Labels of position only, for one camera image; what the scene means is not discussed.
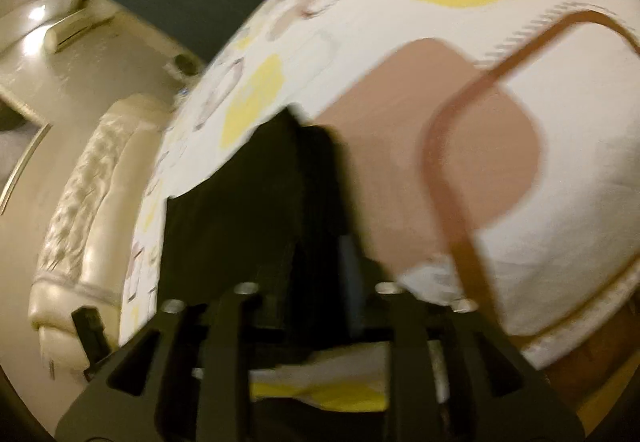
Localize cream tufted leather headboard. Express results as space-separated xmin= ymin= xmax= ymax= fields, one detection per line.
xmin=28 ymin=94 xmax=171 ymax=374

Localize black pants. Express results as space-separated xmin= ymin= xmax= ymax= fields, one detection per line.
xmin=157 ymin=108 xmax=376 ymax=327

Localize white wall air conditioner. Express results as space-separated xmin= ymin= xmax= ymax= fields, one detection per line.
xmin=42 ymin=6 xmax=119 ymax=55

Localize white patterned bed sheet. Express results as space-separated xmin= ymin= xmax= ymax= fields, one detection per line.
xmin=118 ymin=0 xmax=640 ymax=415

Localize round nightstand object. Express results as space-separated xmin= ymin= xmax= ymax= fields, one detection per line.
xmin=165 ymin=53 xmax=201 ymax=80

